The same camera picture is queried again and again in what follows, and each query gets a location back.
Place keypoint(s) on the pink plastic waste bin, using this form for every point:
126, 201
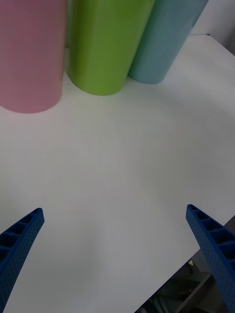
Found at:
29, 61

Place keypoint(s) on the green plastic waste bin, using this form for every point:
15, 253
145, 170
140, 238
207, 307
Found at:
102, 49

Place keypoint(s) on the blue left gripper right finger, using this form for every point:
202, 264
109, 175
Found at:
215, 249

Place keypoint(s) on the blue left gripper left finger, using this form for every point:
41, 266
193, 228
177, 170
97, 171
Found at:
17, 252

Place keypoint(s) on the pale blue plastic waste bin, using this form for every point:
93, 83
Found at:
159, 44

